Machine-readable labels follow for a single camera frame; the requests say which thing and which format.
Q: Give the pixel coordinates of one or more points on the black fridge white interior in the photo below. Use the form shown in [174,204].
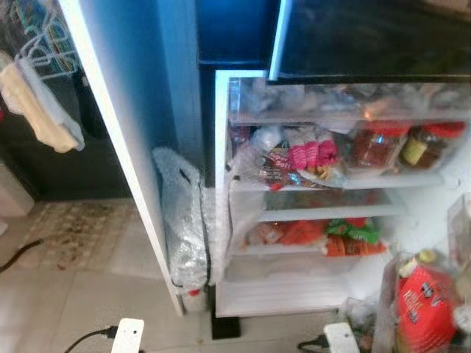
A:
[434,213]

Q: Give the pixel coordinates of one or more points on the white knotted plastic bag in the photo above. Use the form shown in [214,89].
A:
[266,137]

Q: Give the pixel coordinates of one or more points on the white side panel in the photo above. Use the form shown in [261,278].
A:
[125,88]

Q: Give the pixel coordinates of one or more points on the pink label bottle pack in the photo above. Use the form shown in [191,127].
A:
[309,153]

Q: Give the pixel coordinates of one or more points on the plain red lid jar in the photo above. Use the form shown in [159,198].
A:
[375,147]

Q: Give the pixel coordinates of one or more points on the clear bubble wrap sheet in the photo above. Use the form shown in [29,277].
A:
[235,220]

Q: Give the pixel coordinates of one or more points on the red lid jar yellow label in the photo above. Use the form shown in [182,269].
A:
[434,147]

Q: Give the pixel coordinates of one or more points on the black glossy freezer door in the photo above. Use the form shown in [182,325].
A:
[368,37]

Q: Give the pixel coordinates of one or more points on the red pouch dark labels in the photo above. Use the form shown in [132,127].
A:
[427,309]

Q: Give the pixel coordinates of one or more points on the clear freezer drawer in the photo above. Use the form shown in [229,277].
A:
[331,99]

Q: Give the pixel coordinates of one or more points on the white crisper drawer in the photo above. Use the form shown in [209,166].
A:
[294,290]

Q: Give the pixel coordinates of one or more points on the green packet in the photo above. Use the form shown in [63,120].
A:
[353,230]

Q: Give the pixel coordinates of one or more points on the white fridge shelf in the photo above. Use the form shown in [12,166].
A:
[331,212]
[383,180]

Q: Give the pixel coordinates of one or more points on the orange carton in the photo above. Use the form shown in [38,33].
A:
[360,248]

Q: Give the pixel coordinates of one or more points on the small orange white packet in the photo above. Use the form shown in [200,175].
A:
[266,234]

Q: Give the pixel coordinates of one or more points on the patterned floor mat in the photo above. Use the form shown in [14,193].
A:
[81,232]

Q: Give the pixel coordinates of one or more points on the brown red snack bag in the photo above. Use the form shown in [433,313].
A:
[276,165]

